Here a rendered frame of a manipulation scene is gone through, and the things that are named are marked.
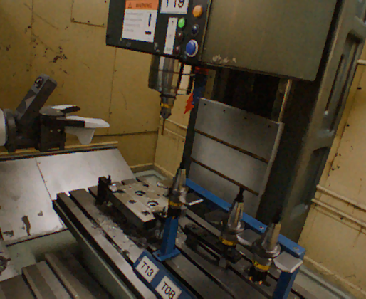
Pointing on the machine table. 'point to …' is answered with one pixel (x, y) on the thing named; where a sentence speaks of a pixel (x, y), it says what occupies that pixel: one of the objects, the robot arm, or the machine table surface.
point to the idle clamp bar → (211, 244)
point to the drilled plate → (134, 211)
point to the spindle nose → (170, 76)
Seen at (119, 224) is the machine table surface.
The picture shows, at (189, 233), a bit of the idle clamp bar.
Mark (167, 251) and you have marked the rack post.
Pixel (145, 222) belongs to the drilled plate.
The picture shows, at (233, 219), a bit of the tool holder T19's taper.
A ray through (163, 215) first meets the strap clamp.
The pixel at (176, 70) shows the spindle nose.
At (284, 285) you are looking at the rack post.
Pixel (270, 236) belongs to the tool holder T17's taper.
